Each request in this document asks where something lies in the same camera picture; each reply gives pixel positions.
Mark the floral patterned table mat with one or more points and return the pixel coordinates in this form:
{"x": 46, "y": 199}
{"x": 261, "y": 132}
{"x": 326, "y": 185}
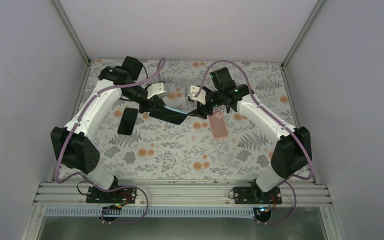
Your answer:
{"x": 161, "y": 150}

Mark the black phone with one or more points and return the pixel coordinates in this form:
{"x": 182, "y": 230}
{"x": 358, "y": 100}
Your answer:
{"x": 169, "y": 115}
{"x": 128, "y": 121}

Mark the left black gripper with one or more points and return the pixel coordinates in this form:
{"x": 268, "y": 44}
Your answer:
{"x": 154, "y": 101}

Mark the pink phone case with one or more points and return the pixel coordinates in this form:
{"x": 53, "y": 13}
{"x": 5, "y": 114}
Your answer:
{"x": 218, "y": 125}

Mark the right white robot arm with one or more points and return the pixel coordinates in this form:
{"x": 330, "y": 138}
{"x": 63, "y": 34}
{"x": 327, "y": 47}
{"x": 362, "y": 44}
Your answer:
{"x": 292, "y": 149}

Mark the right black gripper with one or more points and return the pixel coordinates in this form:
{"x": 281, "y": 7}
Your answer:
{"x": 201, "y": 112}

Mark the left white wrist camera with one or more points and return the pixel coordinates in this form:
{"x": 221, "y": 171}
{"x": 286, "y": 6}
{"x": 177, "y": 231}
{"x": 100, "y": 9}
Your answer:
{"x": 159, "y": 89}

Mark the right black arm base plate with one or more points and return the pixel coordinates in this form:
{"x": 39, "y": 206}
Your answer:
{"x": 244, "y": 195}

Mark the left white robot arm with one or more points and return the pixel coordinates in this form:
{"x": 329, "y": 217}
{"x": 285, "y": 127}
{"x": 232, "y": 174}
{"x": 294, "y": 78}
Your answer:
{"x": 74, "y": 150}

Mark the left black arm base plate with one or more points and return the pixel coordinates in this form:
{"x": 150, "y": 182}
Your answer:
{"x": 122, "y": 196}

